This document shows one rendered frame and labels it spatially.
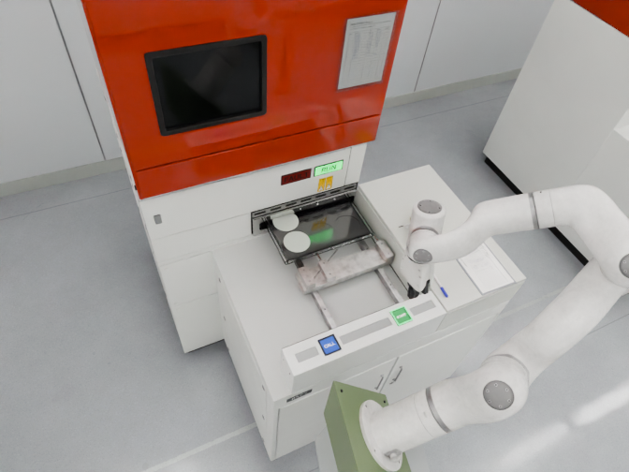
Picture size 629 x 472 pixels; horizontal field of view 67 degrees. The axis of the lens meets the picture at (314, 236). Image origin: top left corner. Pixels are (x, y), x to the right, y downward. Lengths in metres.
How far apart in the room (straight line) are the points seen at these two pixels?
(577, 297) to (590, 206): 0.20
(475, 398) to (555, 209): 0.47
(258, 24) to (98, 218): 2.14
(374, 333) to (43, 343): 1.79
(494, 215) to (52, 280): 2.38
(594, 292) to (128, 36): 1.19
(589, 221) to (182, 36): 1.00
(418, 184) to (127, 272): 1.70
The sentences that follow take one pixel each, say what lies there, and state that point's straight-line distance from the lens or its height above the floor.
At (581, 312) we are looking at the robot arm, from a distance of 1.22.
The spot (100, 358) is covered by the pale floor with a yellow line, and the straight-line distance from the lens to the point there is 2.64.
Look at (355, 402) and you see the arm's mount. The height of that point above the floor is 1.02.
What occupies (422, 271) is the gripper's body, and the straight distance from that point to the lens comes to 1.32.
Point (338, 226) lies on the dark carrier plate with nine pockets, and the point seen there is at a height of 0.90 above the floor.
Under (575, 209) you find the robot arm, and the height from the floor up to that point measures 1.55.
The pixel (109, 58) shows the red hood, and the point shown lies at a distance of 1.21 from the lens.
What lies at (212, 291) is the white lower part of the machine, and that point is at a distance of 2.07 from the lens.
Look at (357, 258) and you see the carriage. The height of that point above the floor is 0.88.
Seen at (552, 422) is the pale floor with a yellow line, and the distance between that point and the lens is 2.77.
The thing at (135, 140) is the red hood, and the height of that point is 1.45.
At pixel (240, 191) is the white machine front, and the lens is 1.65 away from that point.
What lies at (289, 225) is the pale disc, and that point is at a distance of 1.81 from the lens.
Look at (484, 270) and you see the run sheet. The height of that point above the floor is 0.97.
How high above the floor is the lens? 2.29
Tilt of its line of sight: 51 degrees down
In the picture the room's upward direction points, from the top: 8 degrees clockwise
